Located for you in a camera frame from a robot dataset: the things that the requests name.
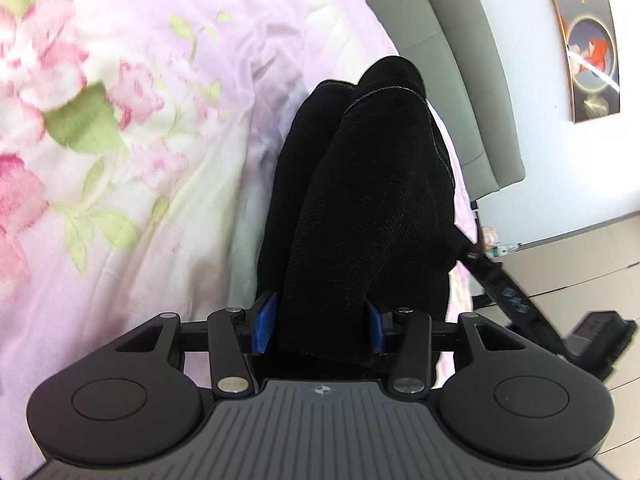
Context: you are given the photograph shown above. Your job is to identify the black pants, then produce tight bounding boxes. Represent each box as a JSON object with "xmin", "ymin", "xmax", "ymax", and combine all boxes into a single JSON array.
[{"xmin": 257, "ymin": 56, "xmax": 456, "ymax": 380}]

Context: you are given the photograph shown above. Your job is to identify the grey upholstered headboard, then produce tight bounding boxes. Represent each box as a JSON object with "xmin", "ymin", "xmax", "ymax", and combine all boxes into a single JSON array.
[{"xmin": 367, "ymin": 0, "xmax": 525, "ymax": 200}]

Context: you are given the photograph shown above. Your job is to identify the gold framed wall art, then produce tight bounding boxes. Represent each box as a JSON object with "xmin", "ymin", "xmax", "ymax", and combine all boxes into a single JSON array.
[{"xmin": 552, "ymin": 0, "xmax": 620, "ymax": 124}]

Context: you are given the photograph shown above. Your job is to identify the pink floral duvet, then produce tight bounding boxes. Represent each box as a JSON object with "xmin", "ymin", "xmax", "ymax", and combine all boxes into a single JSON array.
[{"xmin": 0, "ymin": 0, "xmax": 482, "ymax": 476}]

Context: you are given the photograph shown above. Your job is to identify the beige bedside cabinet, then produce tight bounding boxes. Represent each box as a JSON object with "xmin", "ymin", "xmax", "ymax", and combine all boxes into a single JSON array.
[{"xmin": 500, "ymin": 216, "xmax": 639, "ymax": 479}]

